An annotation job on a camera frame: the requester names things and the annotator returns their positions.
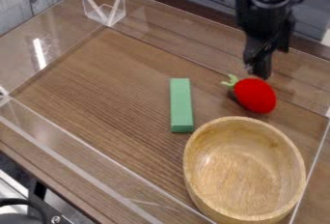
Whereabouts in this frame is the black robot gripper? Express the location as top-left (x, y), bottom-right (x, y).
top-left (237, 0), bottom-right (296, 80)

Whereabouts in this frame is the black cable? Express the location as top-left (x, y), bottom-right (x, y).
top-left (0, 197), bottom-right (40, 224)

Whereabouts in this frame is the clear acrylic tray wall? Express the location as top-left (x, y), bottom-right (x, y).
top-left (0, 88), bottom-right (214, 224)

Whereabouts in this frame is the red plush strawberry toy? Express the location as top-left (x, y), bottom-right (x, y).
top-left (221, 74), bottom-right (277, 114)

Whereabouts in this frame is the black table clamp mount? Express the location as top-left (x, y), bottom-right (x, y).
top-left (28, 181), bottom-right (74, 224)

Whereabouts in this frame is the wooden bowl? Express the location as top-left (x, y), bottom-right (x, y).
top-left (183, 116), bottom-right (308, 224)

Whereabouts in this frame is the clear acrylic corner bracket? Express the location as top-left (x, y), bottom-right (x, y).
top-left (82, 0), bottom-right (127, 27)

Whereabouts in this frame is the green rectangular block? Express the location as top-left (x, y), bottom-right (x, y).
top-left (170, 78), bottom-right (195, 133)

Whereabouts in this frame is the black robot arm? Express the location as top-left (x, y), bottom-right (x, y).
top-left (237, 0), bottom-right (305, 80)

